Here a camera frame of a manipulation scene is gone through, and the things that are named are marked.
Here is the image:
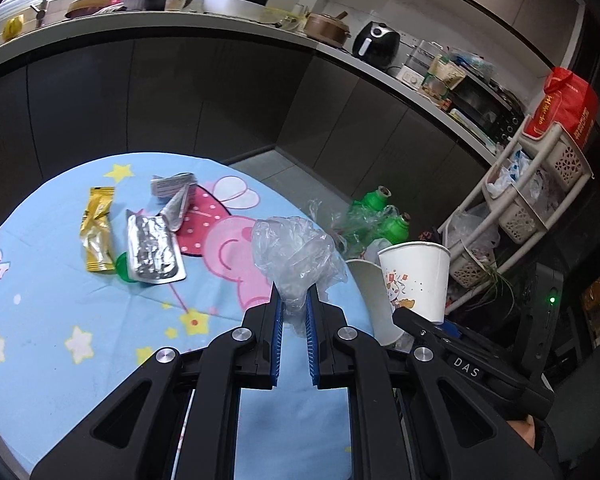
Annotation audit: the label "red printed bag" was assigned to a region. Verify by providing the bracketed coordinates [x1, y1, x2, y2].
[523, 66, 600, 154]

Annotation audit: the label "brown cooking pot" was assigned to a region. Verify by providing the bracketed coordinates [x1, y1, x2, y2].
[303, 9, 352, 46]

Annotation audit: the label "crumpled clear plastic wrap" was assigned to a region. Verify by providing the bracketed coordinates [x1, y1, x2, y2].
[307, 198, 382, 257]

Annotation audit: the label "dark grey chair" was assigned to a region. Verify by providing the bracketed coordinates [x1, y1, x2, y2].
[544, 344, 600, 462]

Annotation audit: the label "person's right hand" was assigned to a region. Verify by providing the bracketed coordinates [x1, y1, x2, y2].
[509, 416, 540, 450]

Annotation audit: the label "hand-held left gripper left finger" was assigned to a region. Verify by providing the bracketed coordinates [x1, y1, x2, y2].
[30, 284, 284, 480]

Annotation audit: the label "yellow lemon shaped object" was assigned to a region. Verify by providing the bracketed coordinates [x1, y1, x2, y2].
[0, 15, 25, 43]

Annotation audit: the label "white printed paper cup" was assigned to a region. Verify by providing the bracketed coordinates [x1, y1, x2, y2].
[378, 241, 451, 325]

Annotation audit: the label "green spider plant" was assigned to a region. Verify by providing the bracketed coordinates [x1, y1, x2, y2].
[472, 259, 517, 312]

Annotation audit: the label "green beige snack bag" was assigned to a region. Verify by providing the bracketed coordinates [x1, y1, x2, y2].
[419, 54, 467, 99]

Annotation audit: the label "green plastic bottle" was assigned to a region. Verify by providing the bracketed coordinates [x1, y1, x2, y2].
[362, 185, 392, 212]
[382, 204, 412, 244]

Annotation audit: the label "white food steamer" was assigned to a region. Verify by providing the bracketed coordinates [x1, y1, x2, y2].
[398, 39, 446, 89]

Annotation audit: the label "round table with blue cloth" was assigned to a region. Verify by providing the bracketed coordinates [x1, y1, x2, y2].
[0, 151, 381, 480]

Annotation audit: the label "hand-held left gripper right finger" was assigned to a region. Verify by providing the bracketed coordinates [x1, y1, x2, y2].
[304, 284, 564, 480]

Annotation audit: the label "blue plastic bags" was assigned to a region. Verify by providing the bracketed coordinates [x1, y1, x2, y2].
[447, 48, 496, 79]

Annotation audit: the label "clear yellow rimmed container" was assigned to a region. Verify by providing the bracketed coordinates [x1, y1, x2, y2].
[267, 7, 306, 31]

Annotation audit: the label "white basket storage rack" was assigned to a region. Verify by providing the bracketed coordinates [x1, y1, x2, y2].
[439, 121, 595, 307]

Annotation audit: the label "black microwave oven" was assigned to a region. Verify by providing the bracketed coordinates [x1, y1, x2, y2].
[447, 72, 526, 146]

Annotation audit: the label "flat silver foil pack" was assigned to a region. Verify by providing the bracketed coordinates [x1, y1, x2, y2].
[125, 208, 187, 284]

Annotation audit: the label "yellow sachet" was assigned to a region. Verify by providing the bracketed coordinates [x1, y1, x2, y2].
[79, 185, 117, 274]

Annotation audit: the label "yellow wooden bowl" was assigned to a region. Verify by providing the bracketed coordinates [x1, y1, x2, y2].
[64, 0, 112, 20]

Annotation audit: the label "dark kitchen counter cabinets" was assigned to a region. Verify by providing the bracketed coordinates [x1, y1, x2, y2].
[0, 10, 512, 197]

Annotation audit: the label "clear plastic bag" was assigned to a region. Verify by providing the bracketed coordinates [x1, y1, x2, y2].
[252, 215, 350, 337]

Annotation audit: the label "green plastic lid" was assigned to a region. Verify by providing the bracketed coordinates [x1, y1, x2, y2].
[115, 252, 137, 284]

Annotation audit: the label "grey printed small packet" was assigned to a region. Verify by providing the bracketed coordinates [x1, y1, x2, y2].
[149, 172, 199, 200]

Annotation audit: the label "black air fryer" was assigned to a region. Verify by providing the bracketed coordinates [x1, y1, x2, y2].
[352, 19, 401, 69]

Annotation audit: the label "large white paper bucket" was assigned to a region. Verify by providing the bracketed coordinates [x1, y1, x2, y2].
[344, 258, 407, 347]

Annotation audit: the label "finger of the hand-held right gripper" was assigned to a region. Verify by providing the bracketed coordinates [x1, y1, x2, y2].
[392, 306, 483, 378]

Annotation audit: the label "silver cone shaped wrapper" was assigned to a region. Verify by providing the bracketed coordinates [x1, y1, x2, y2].
[159, 184, 197, 231]

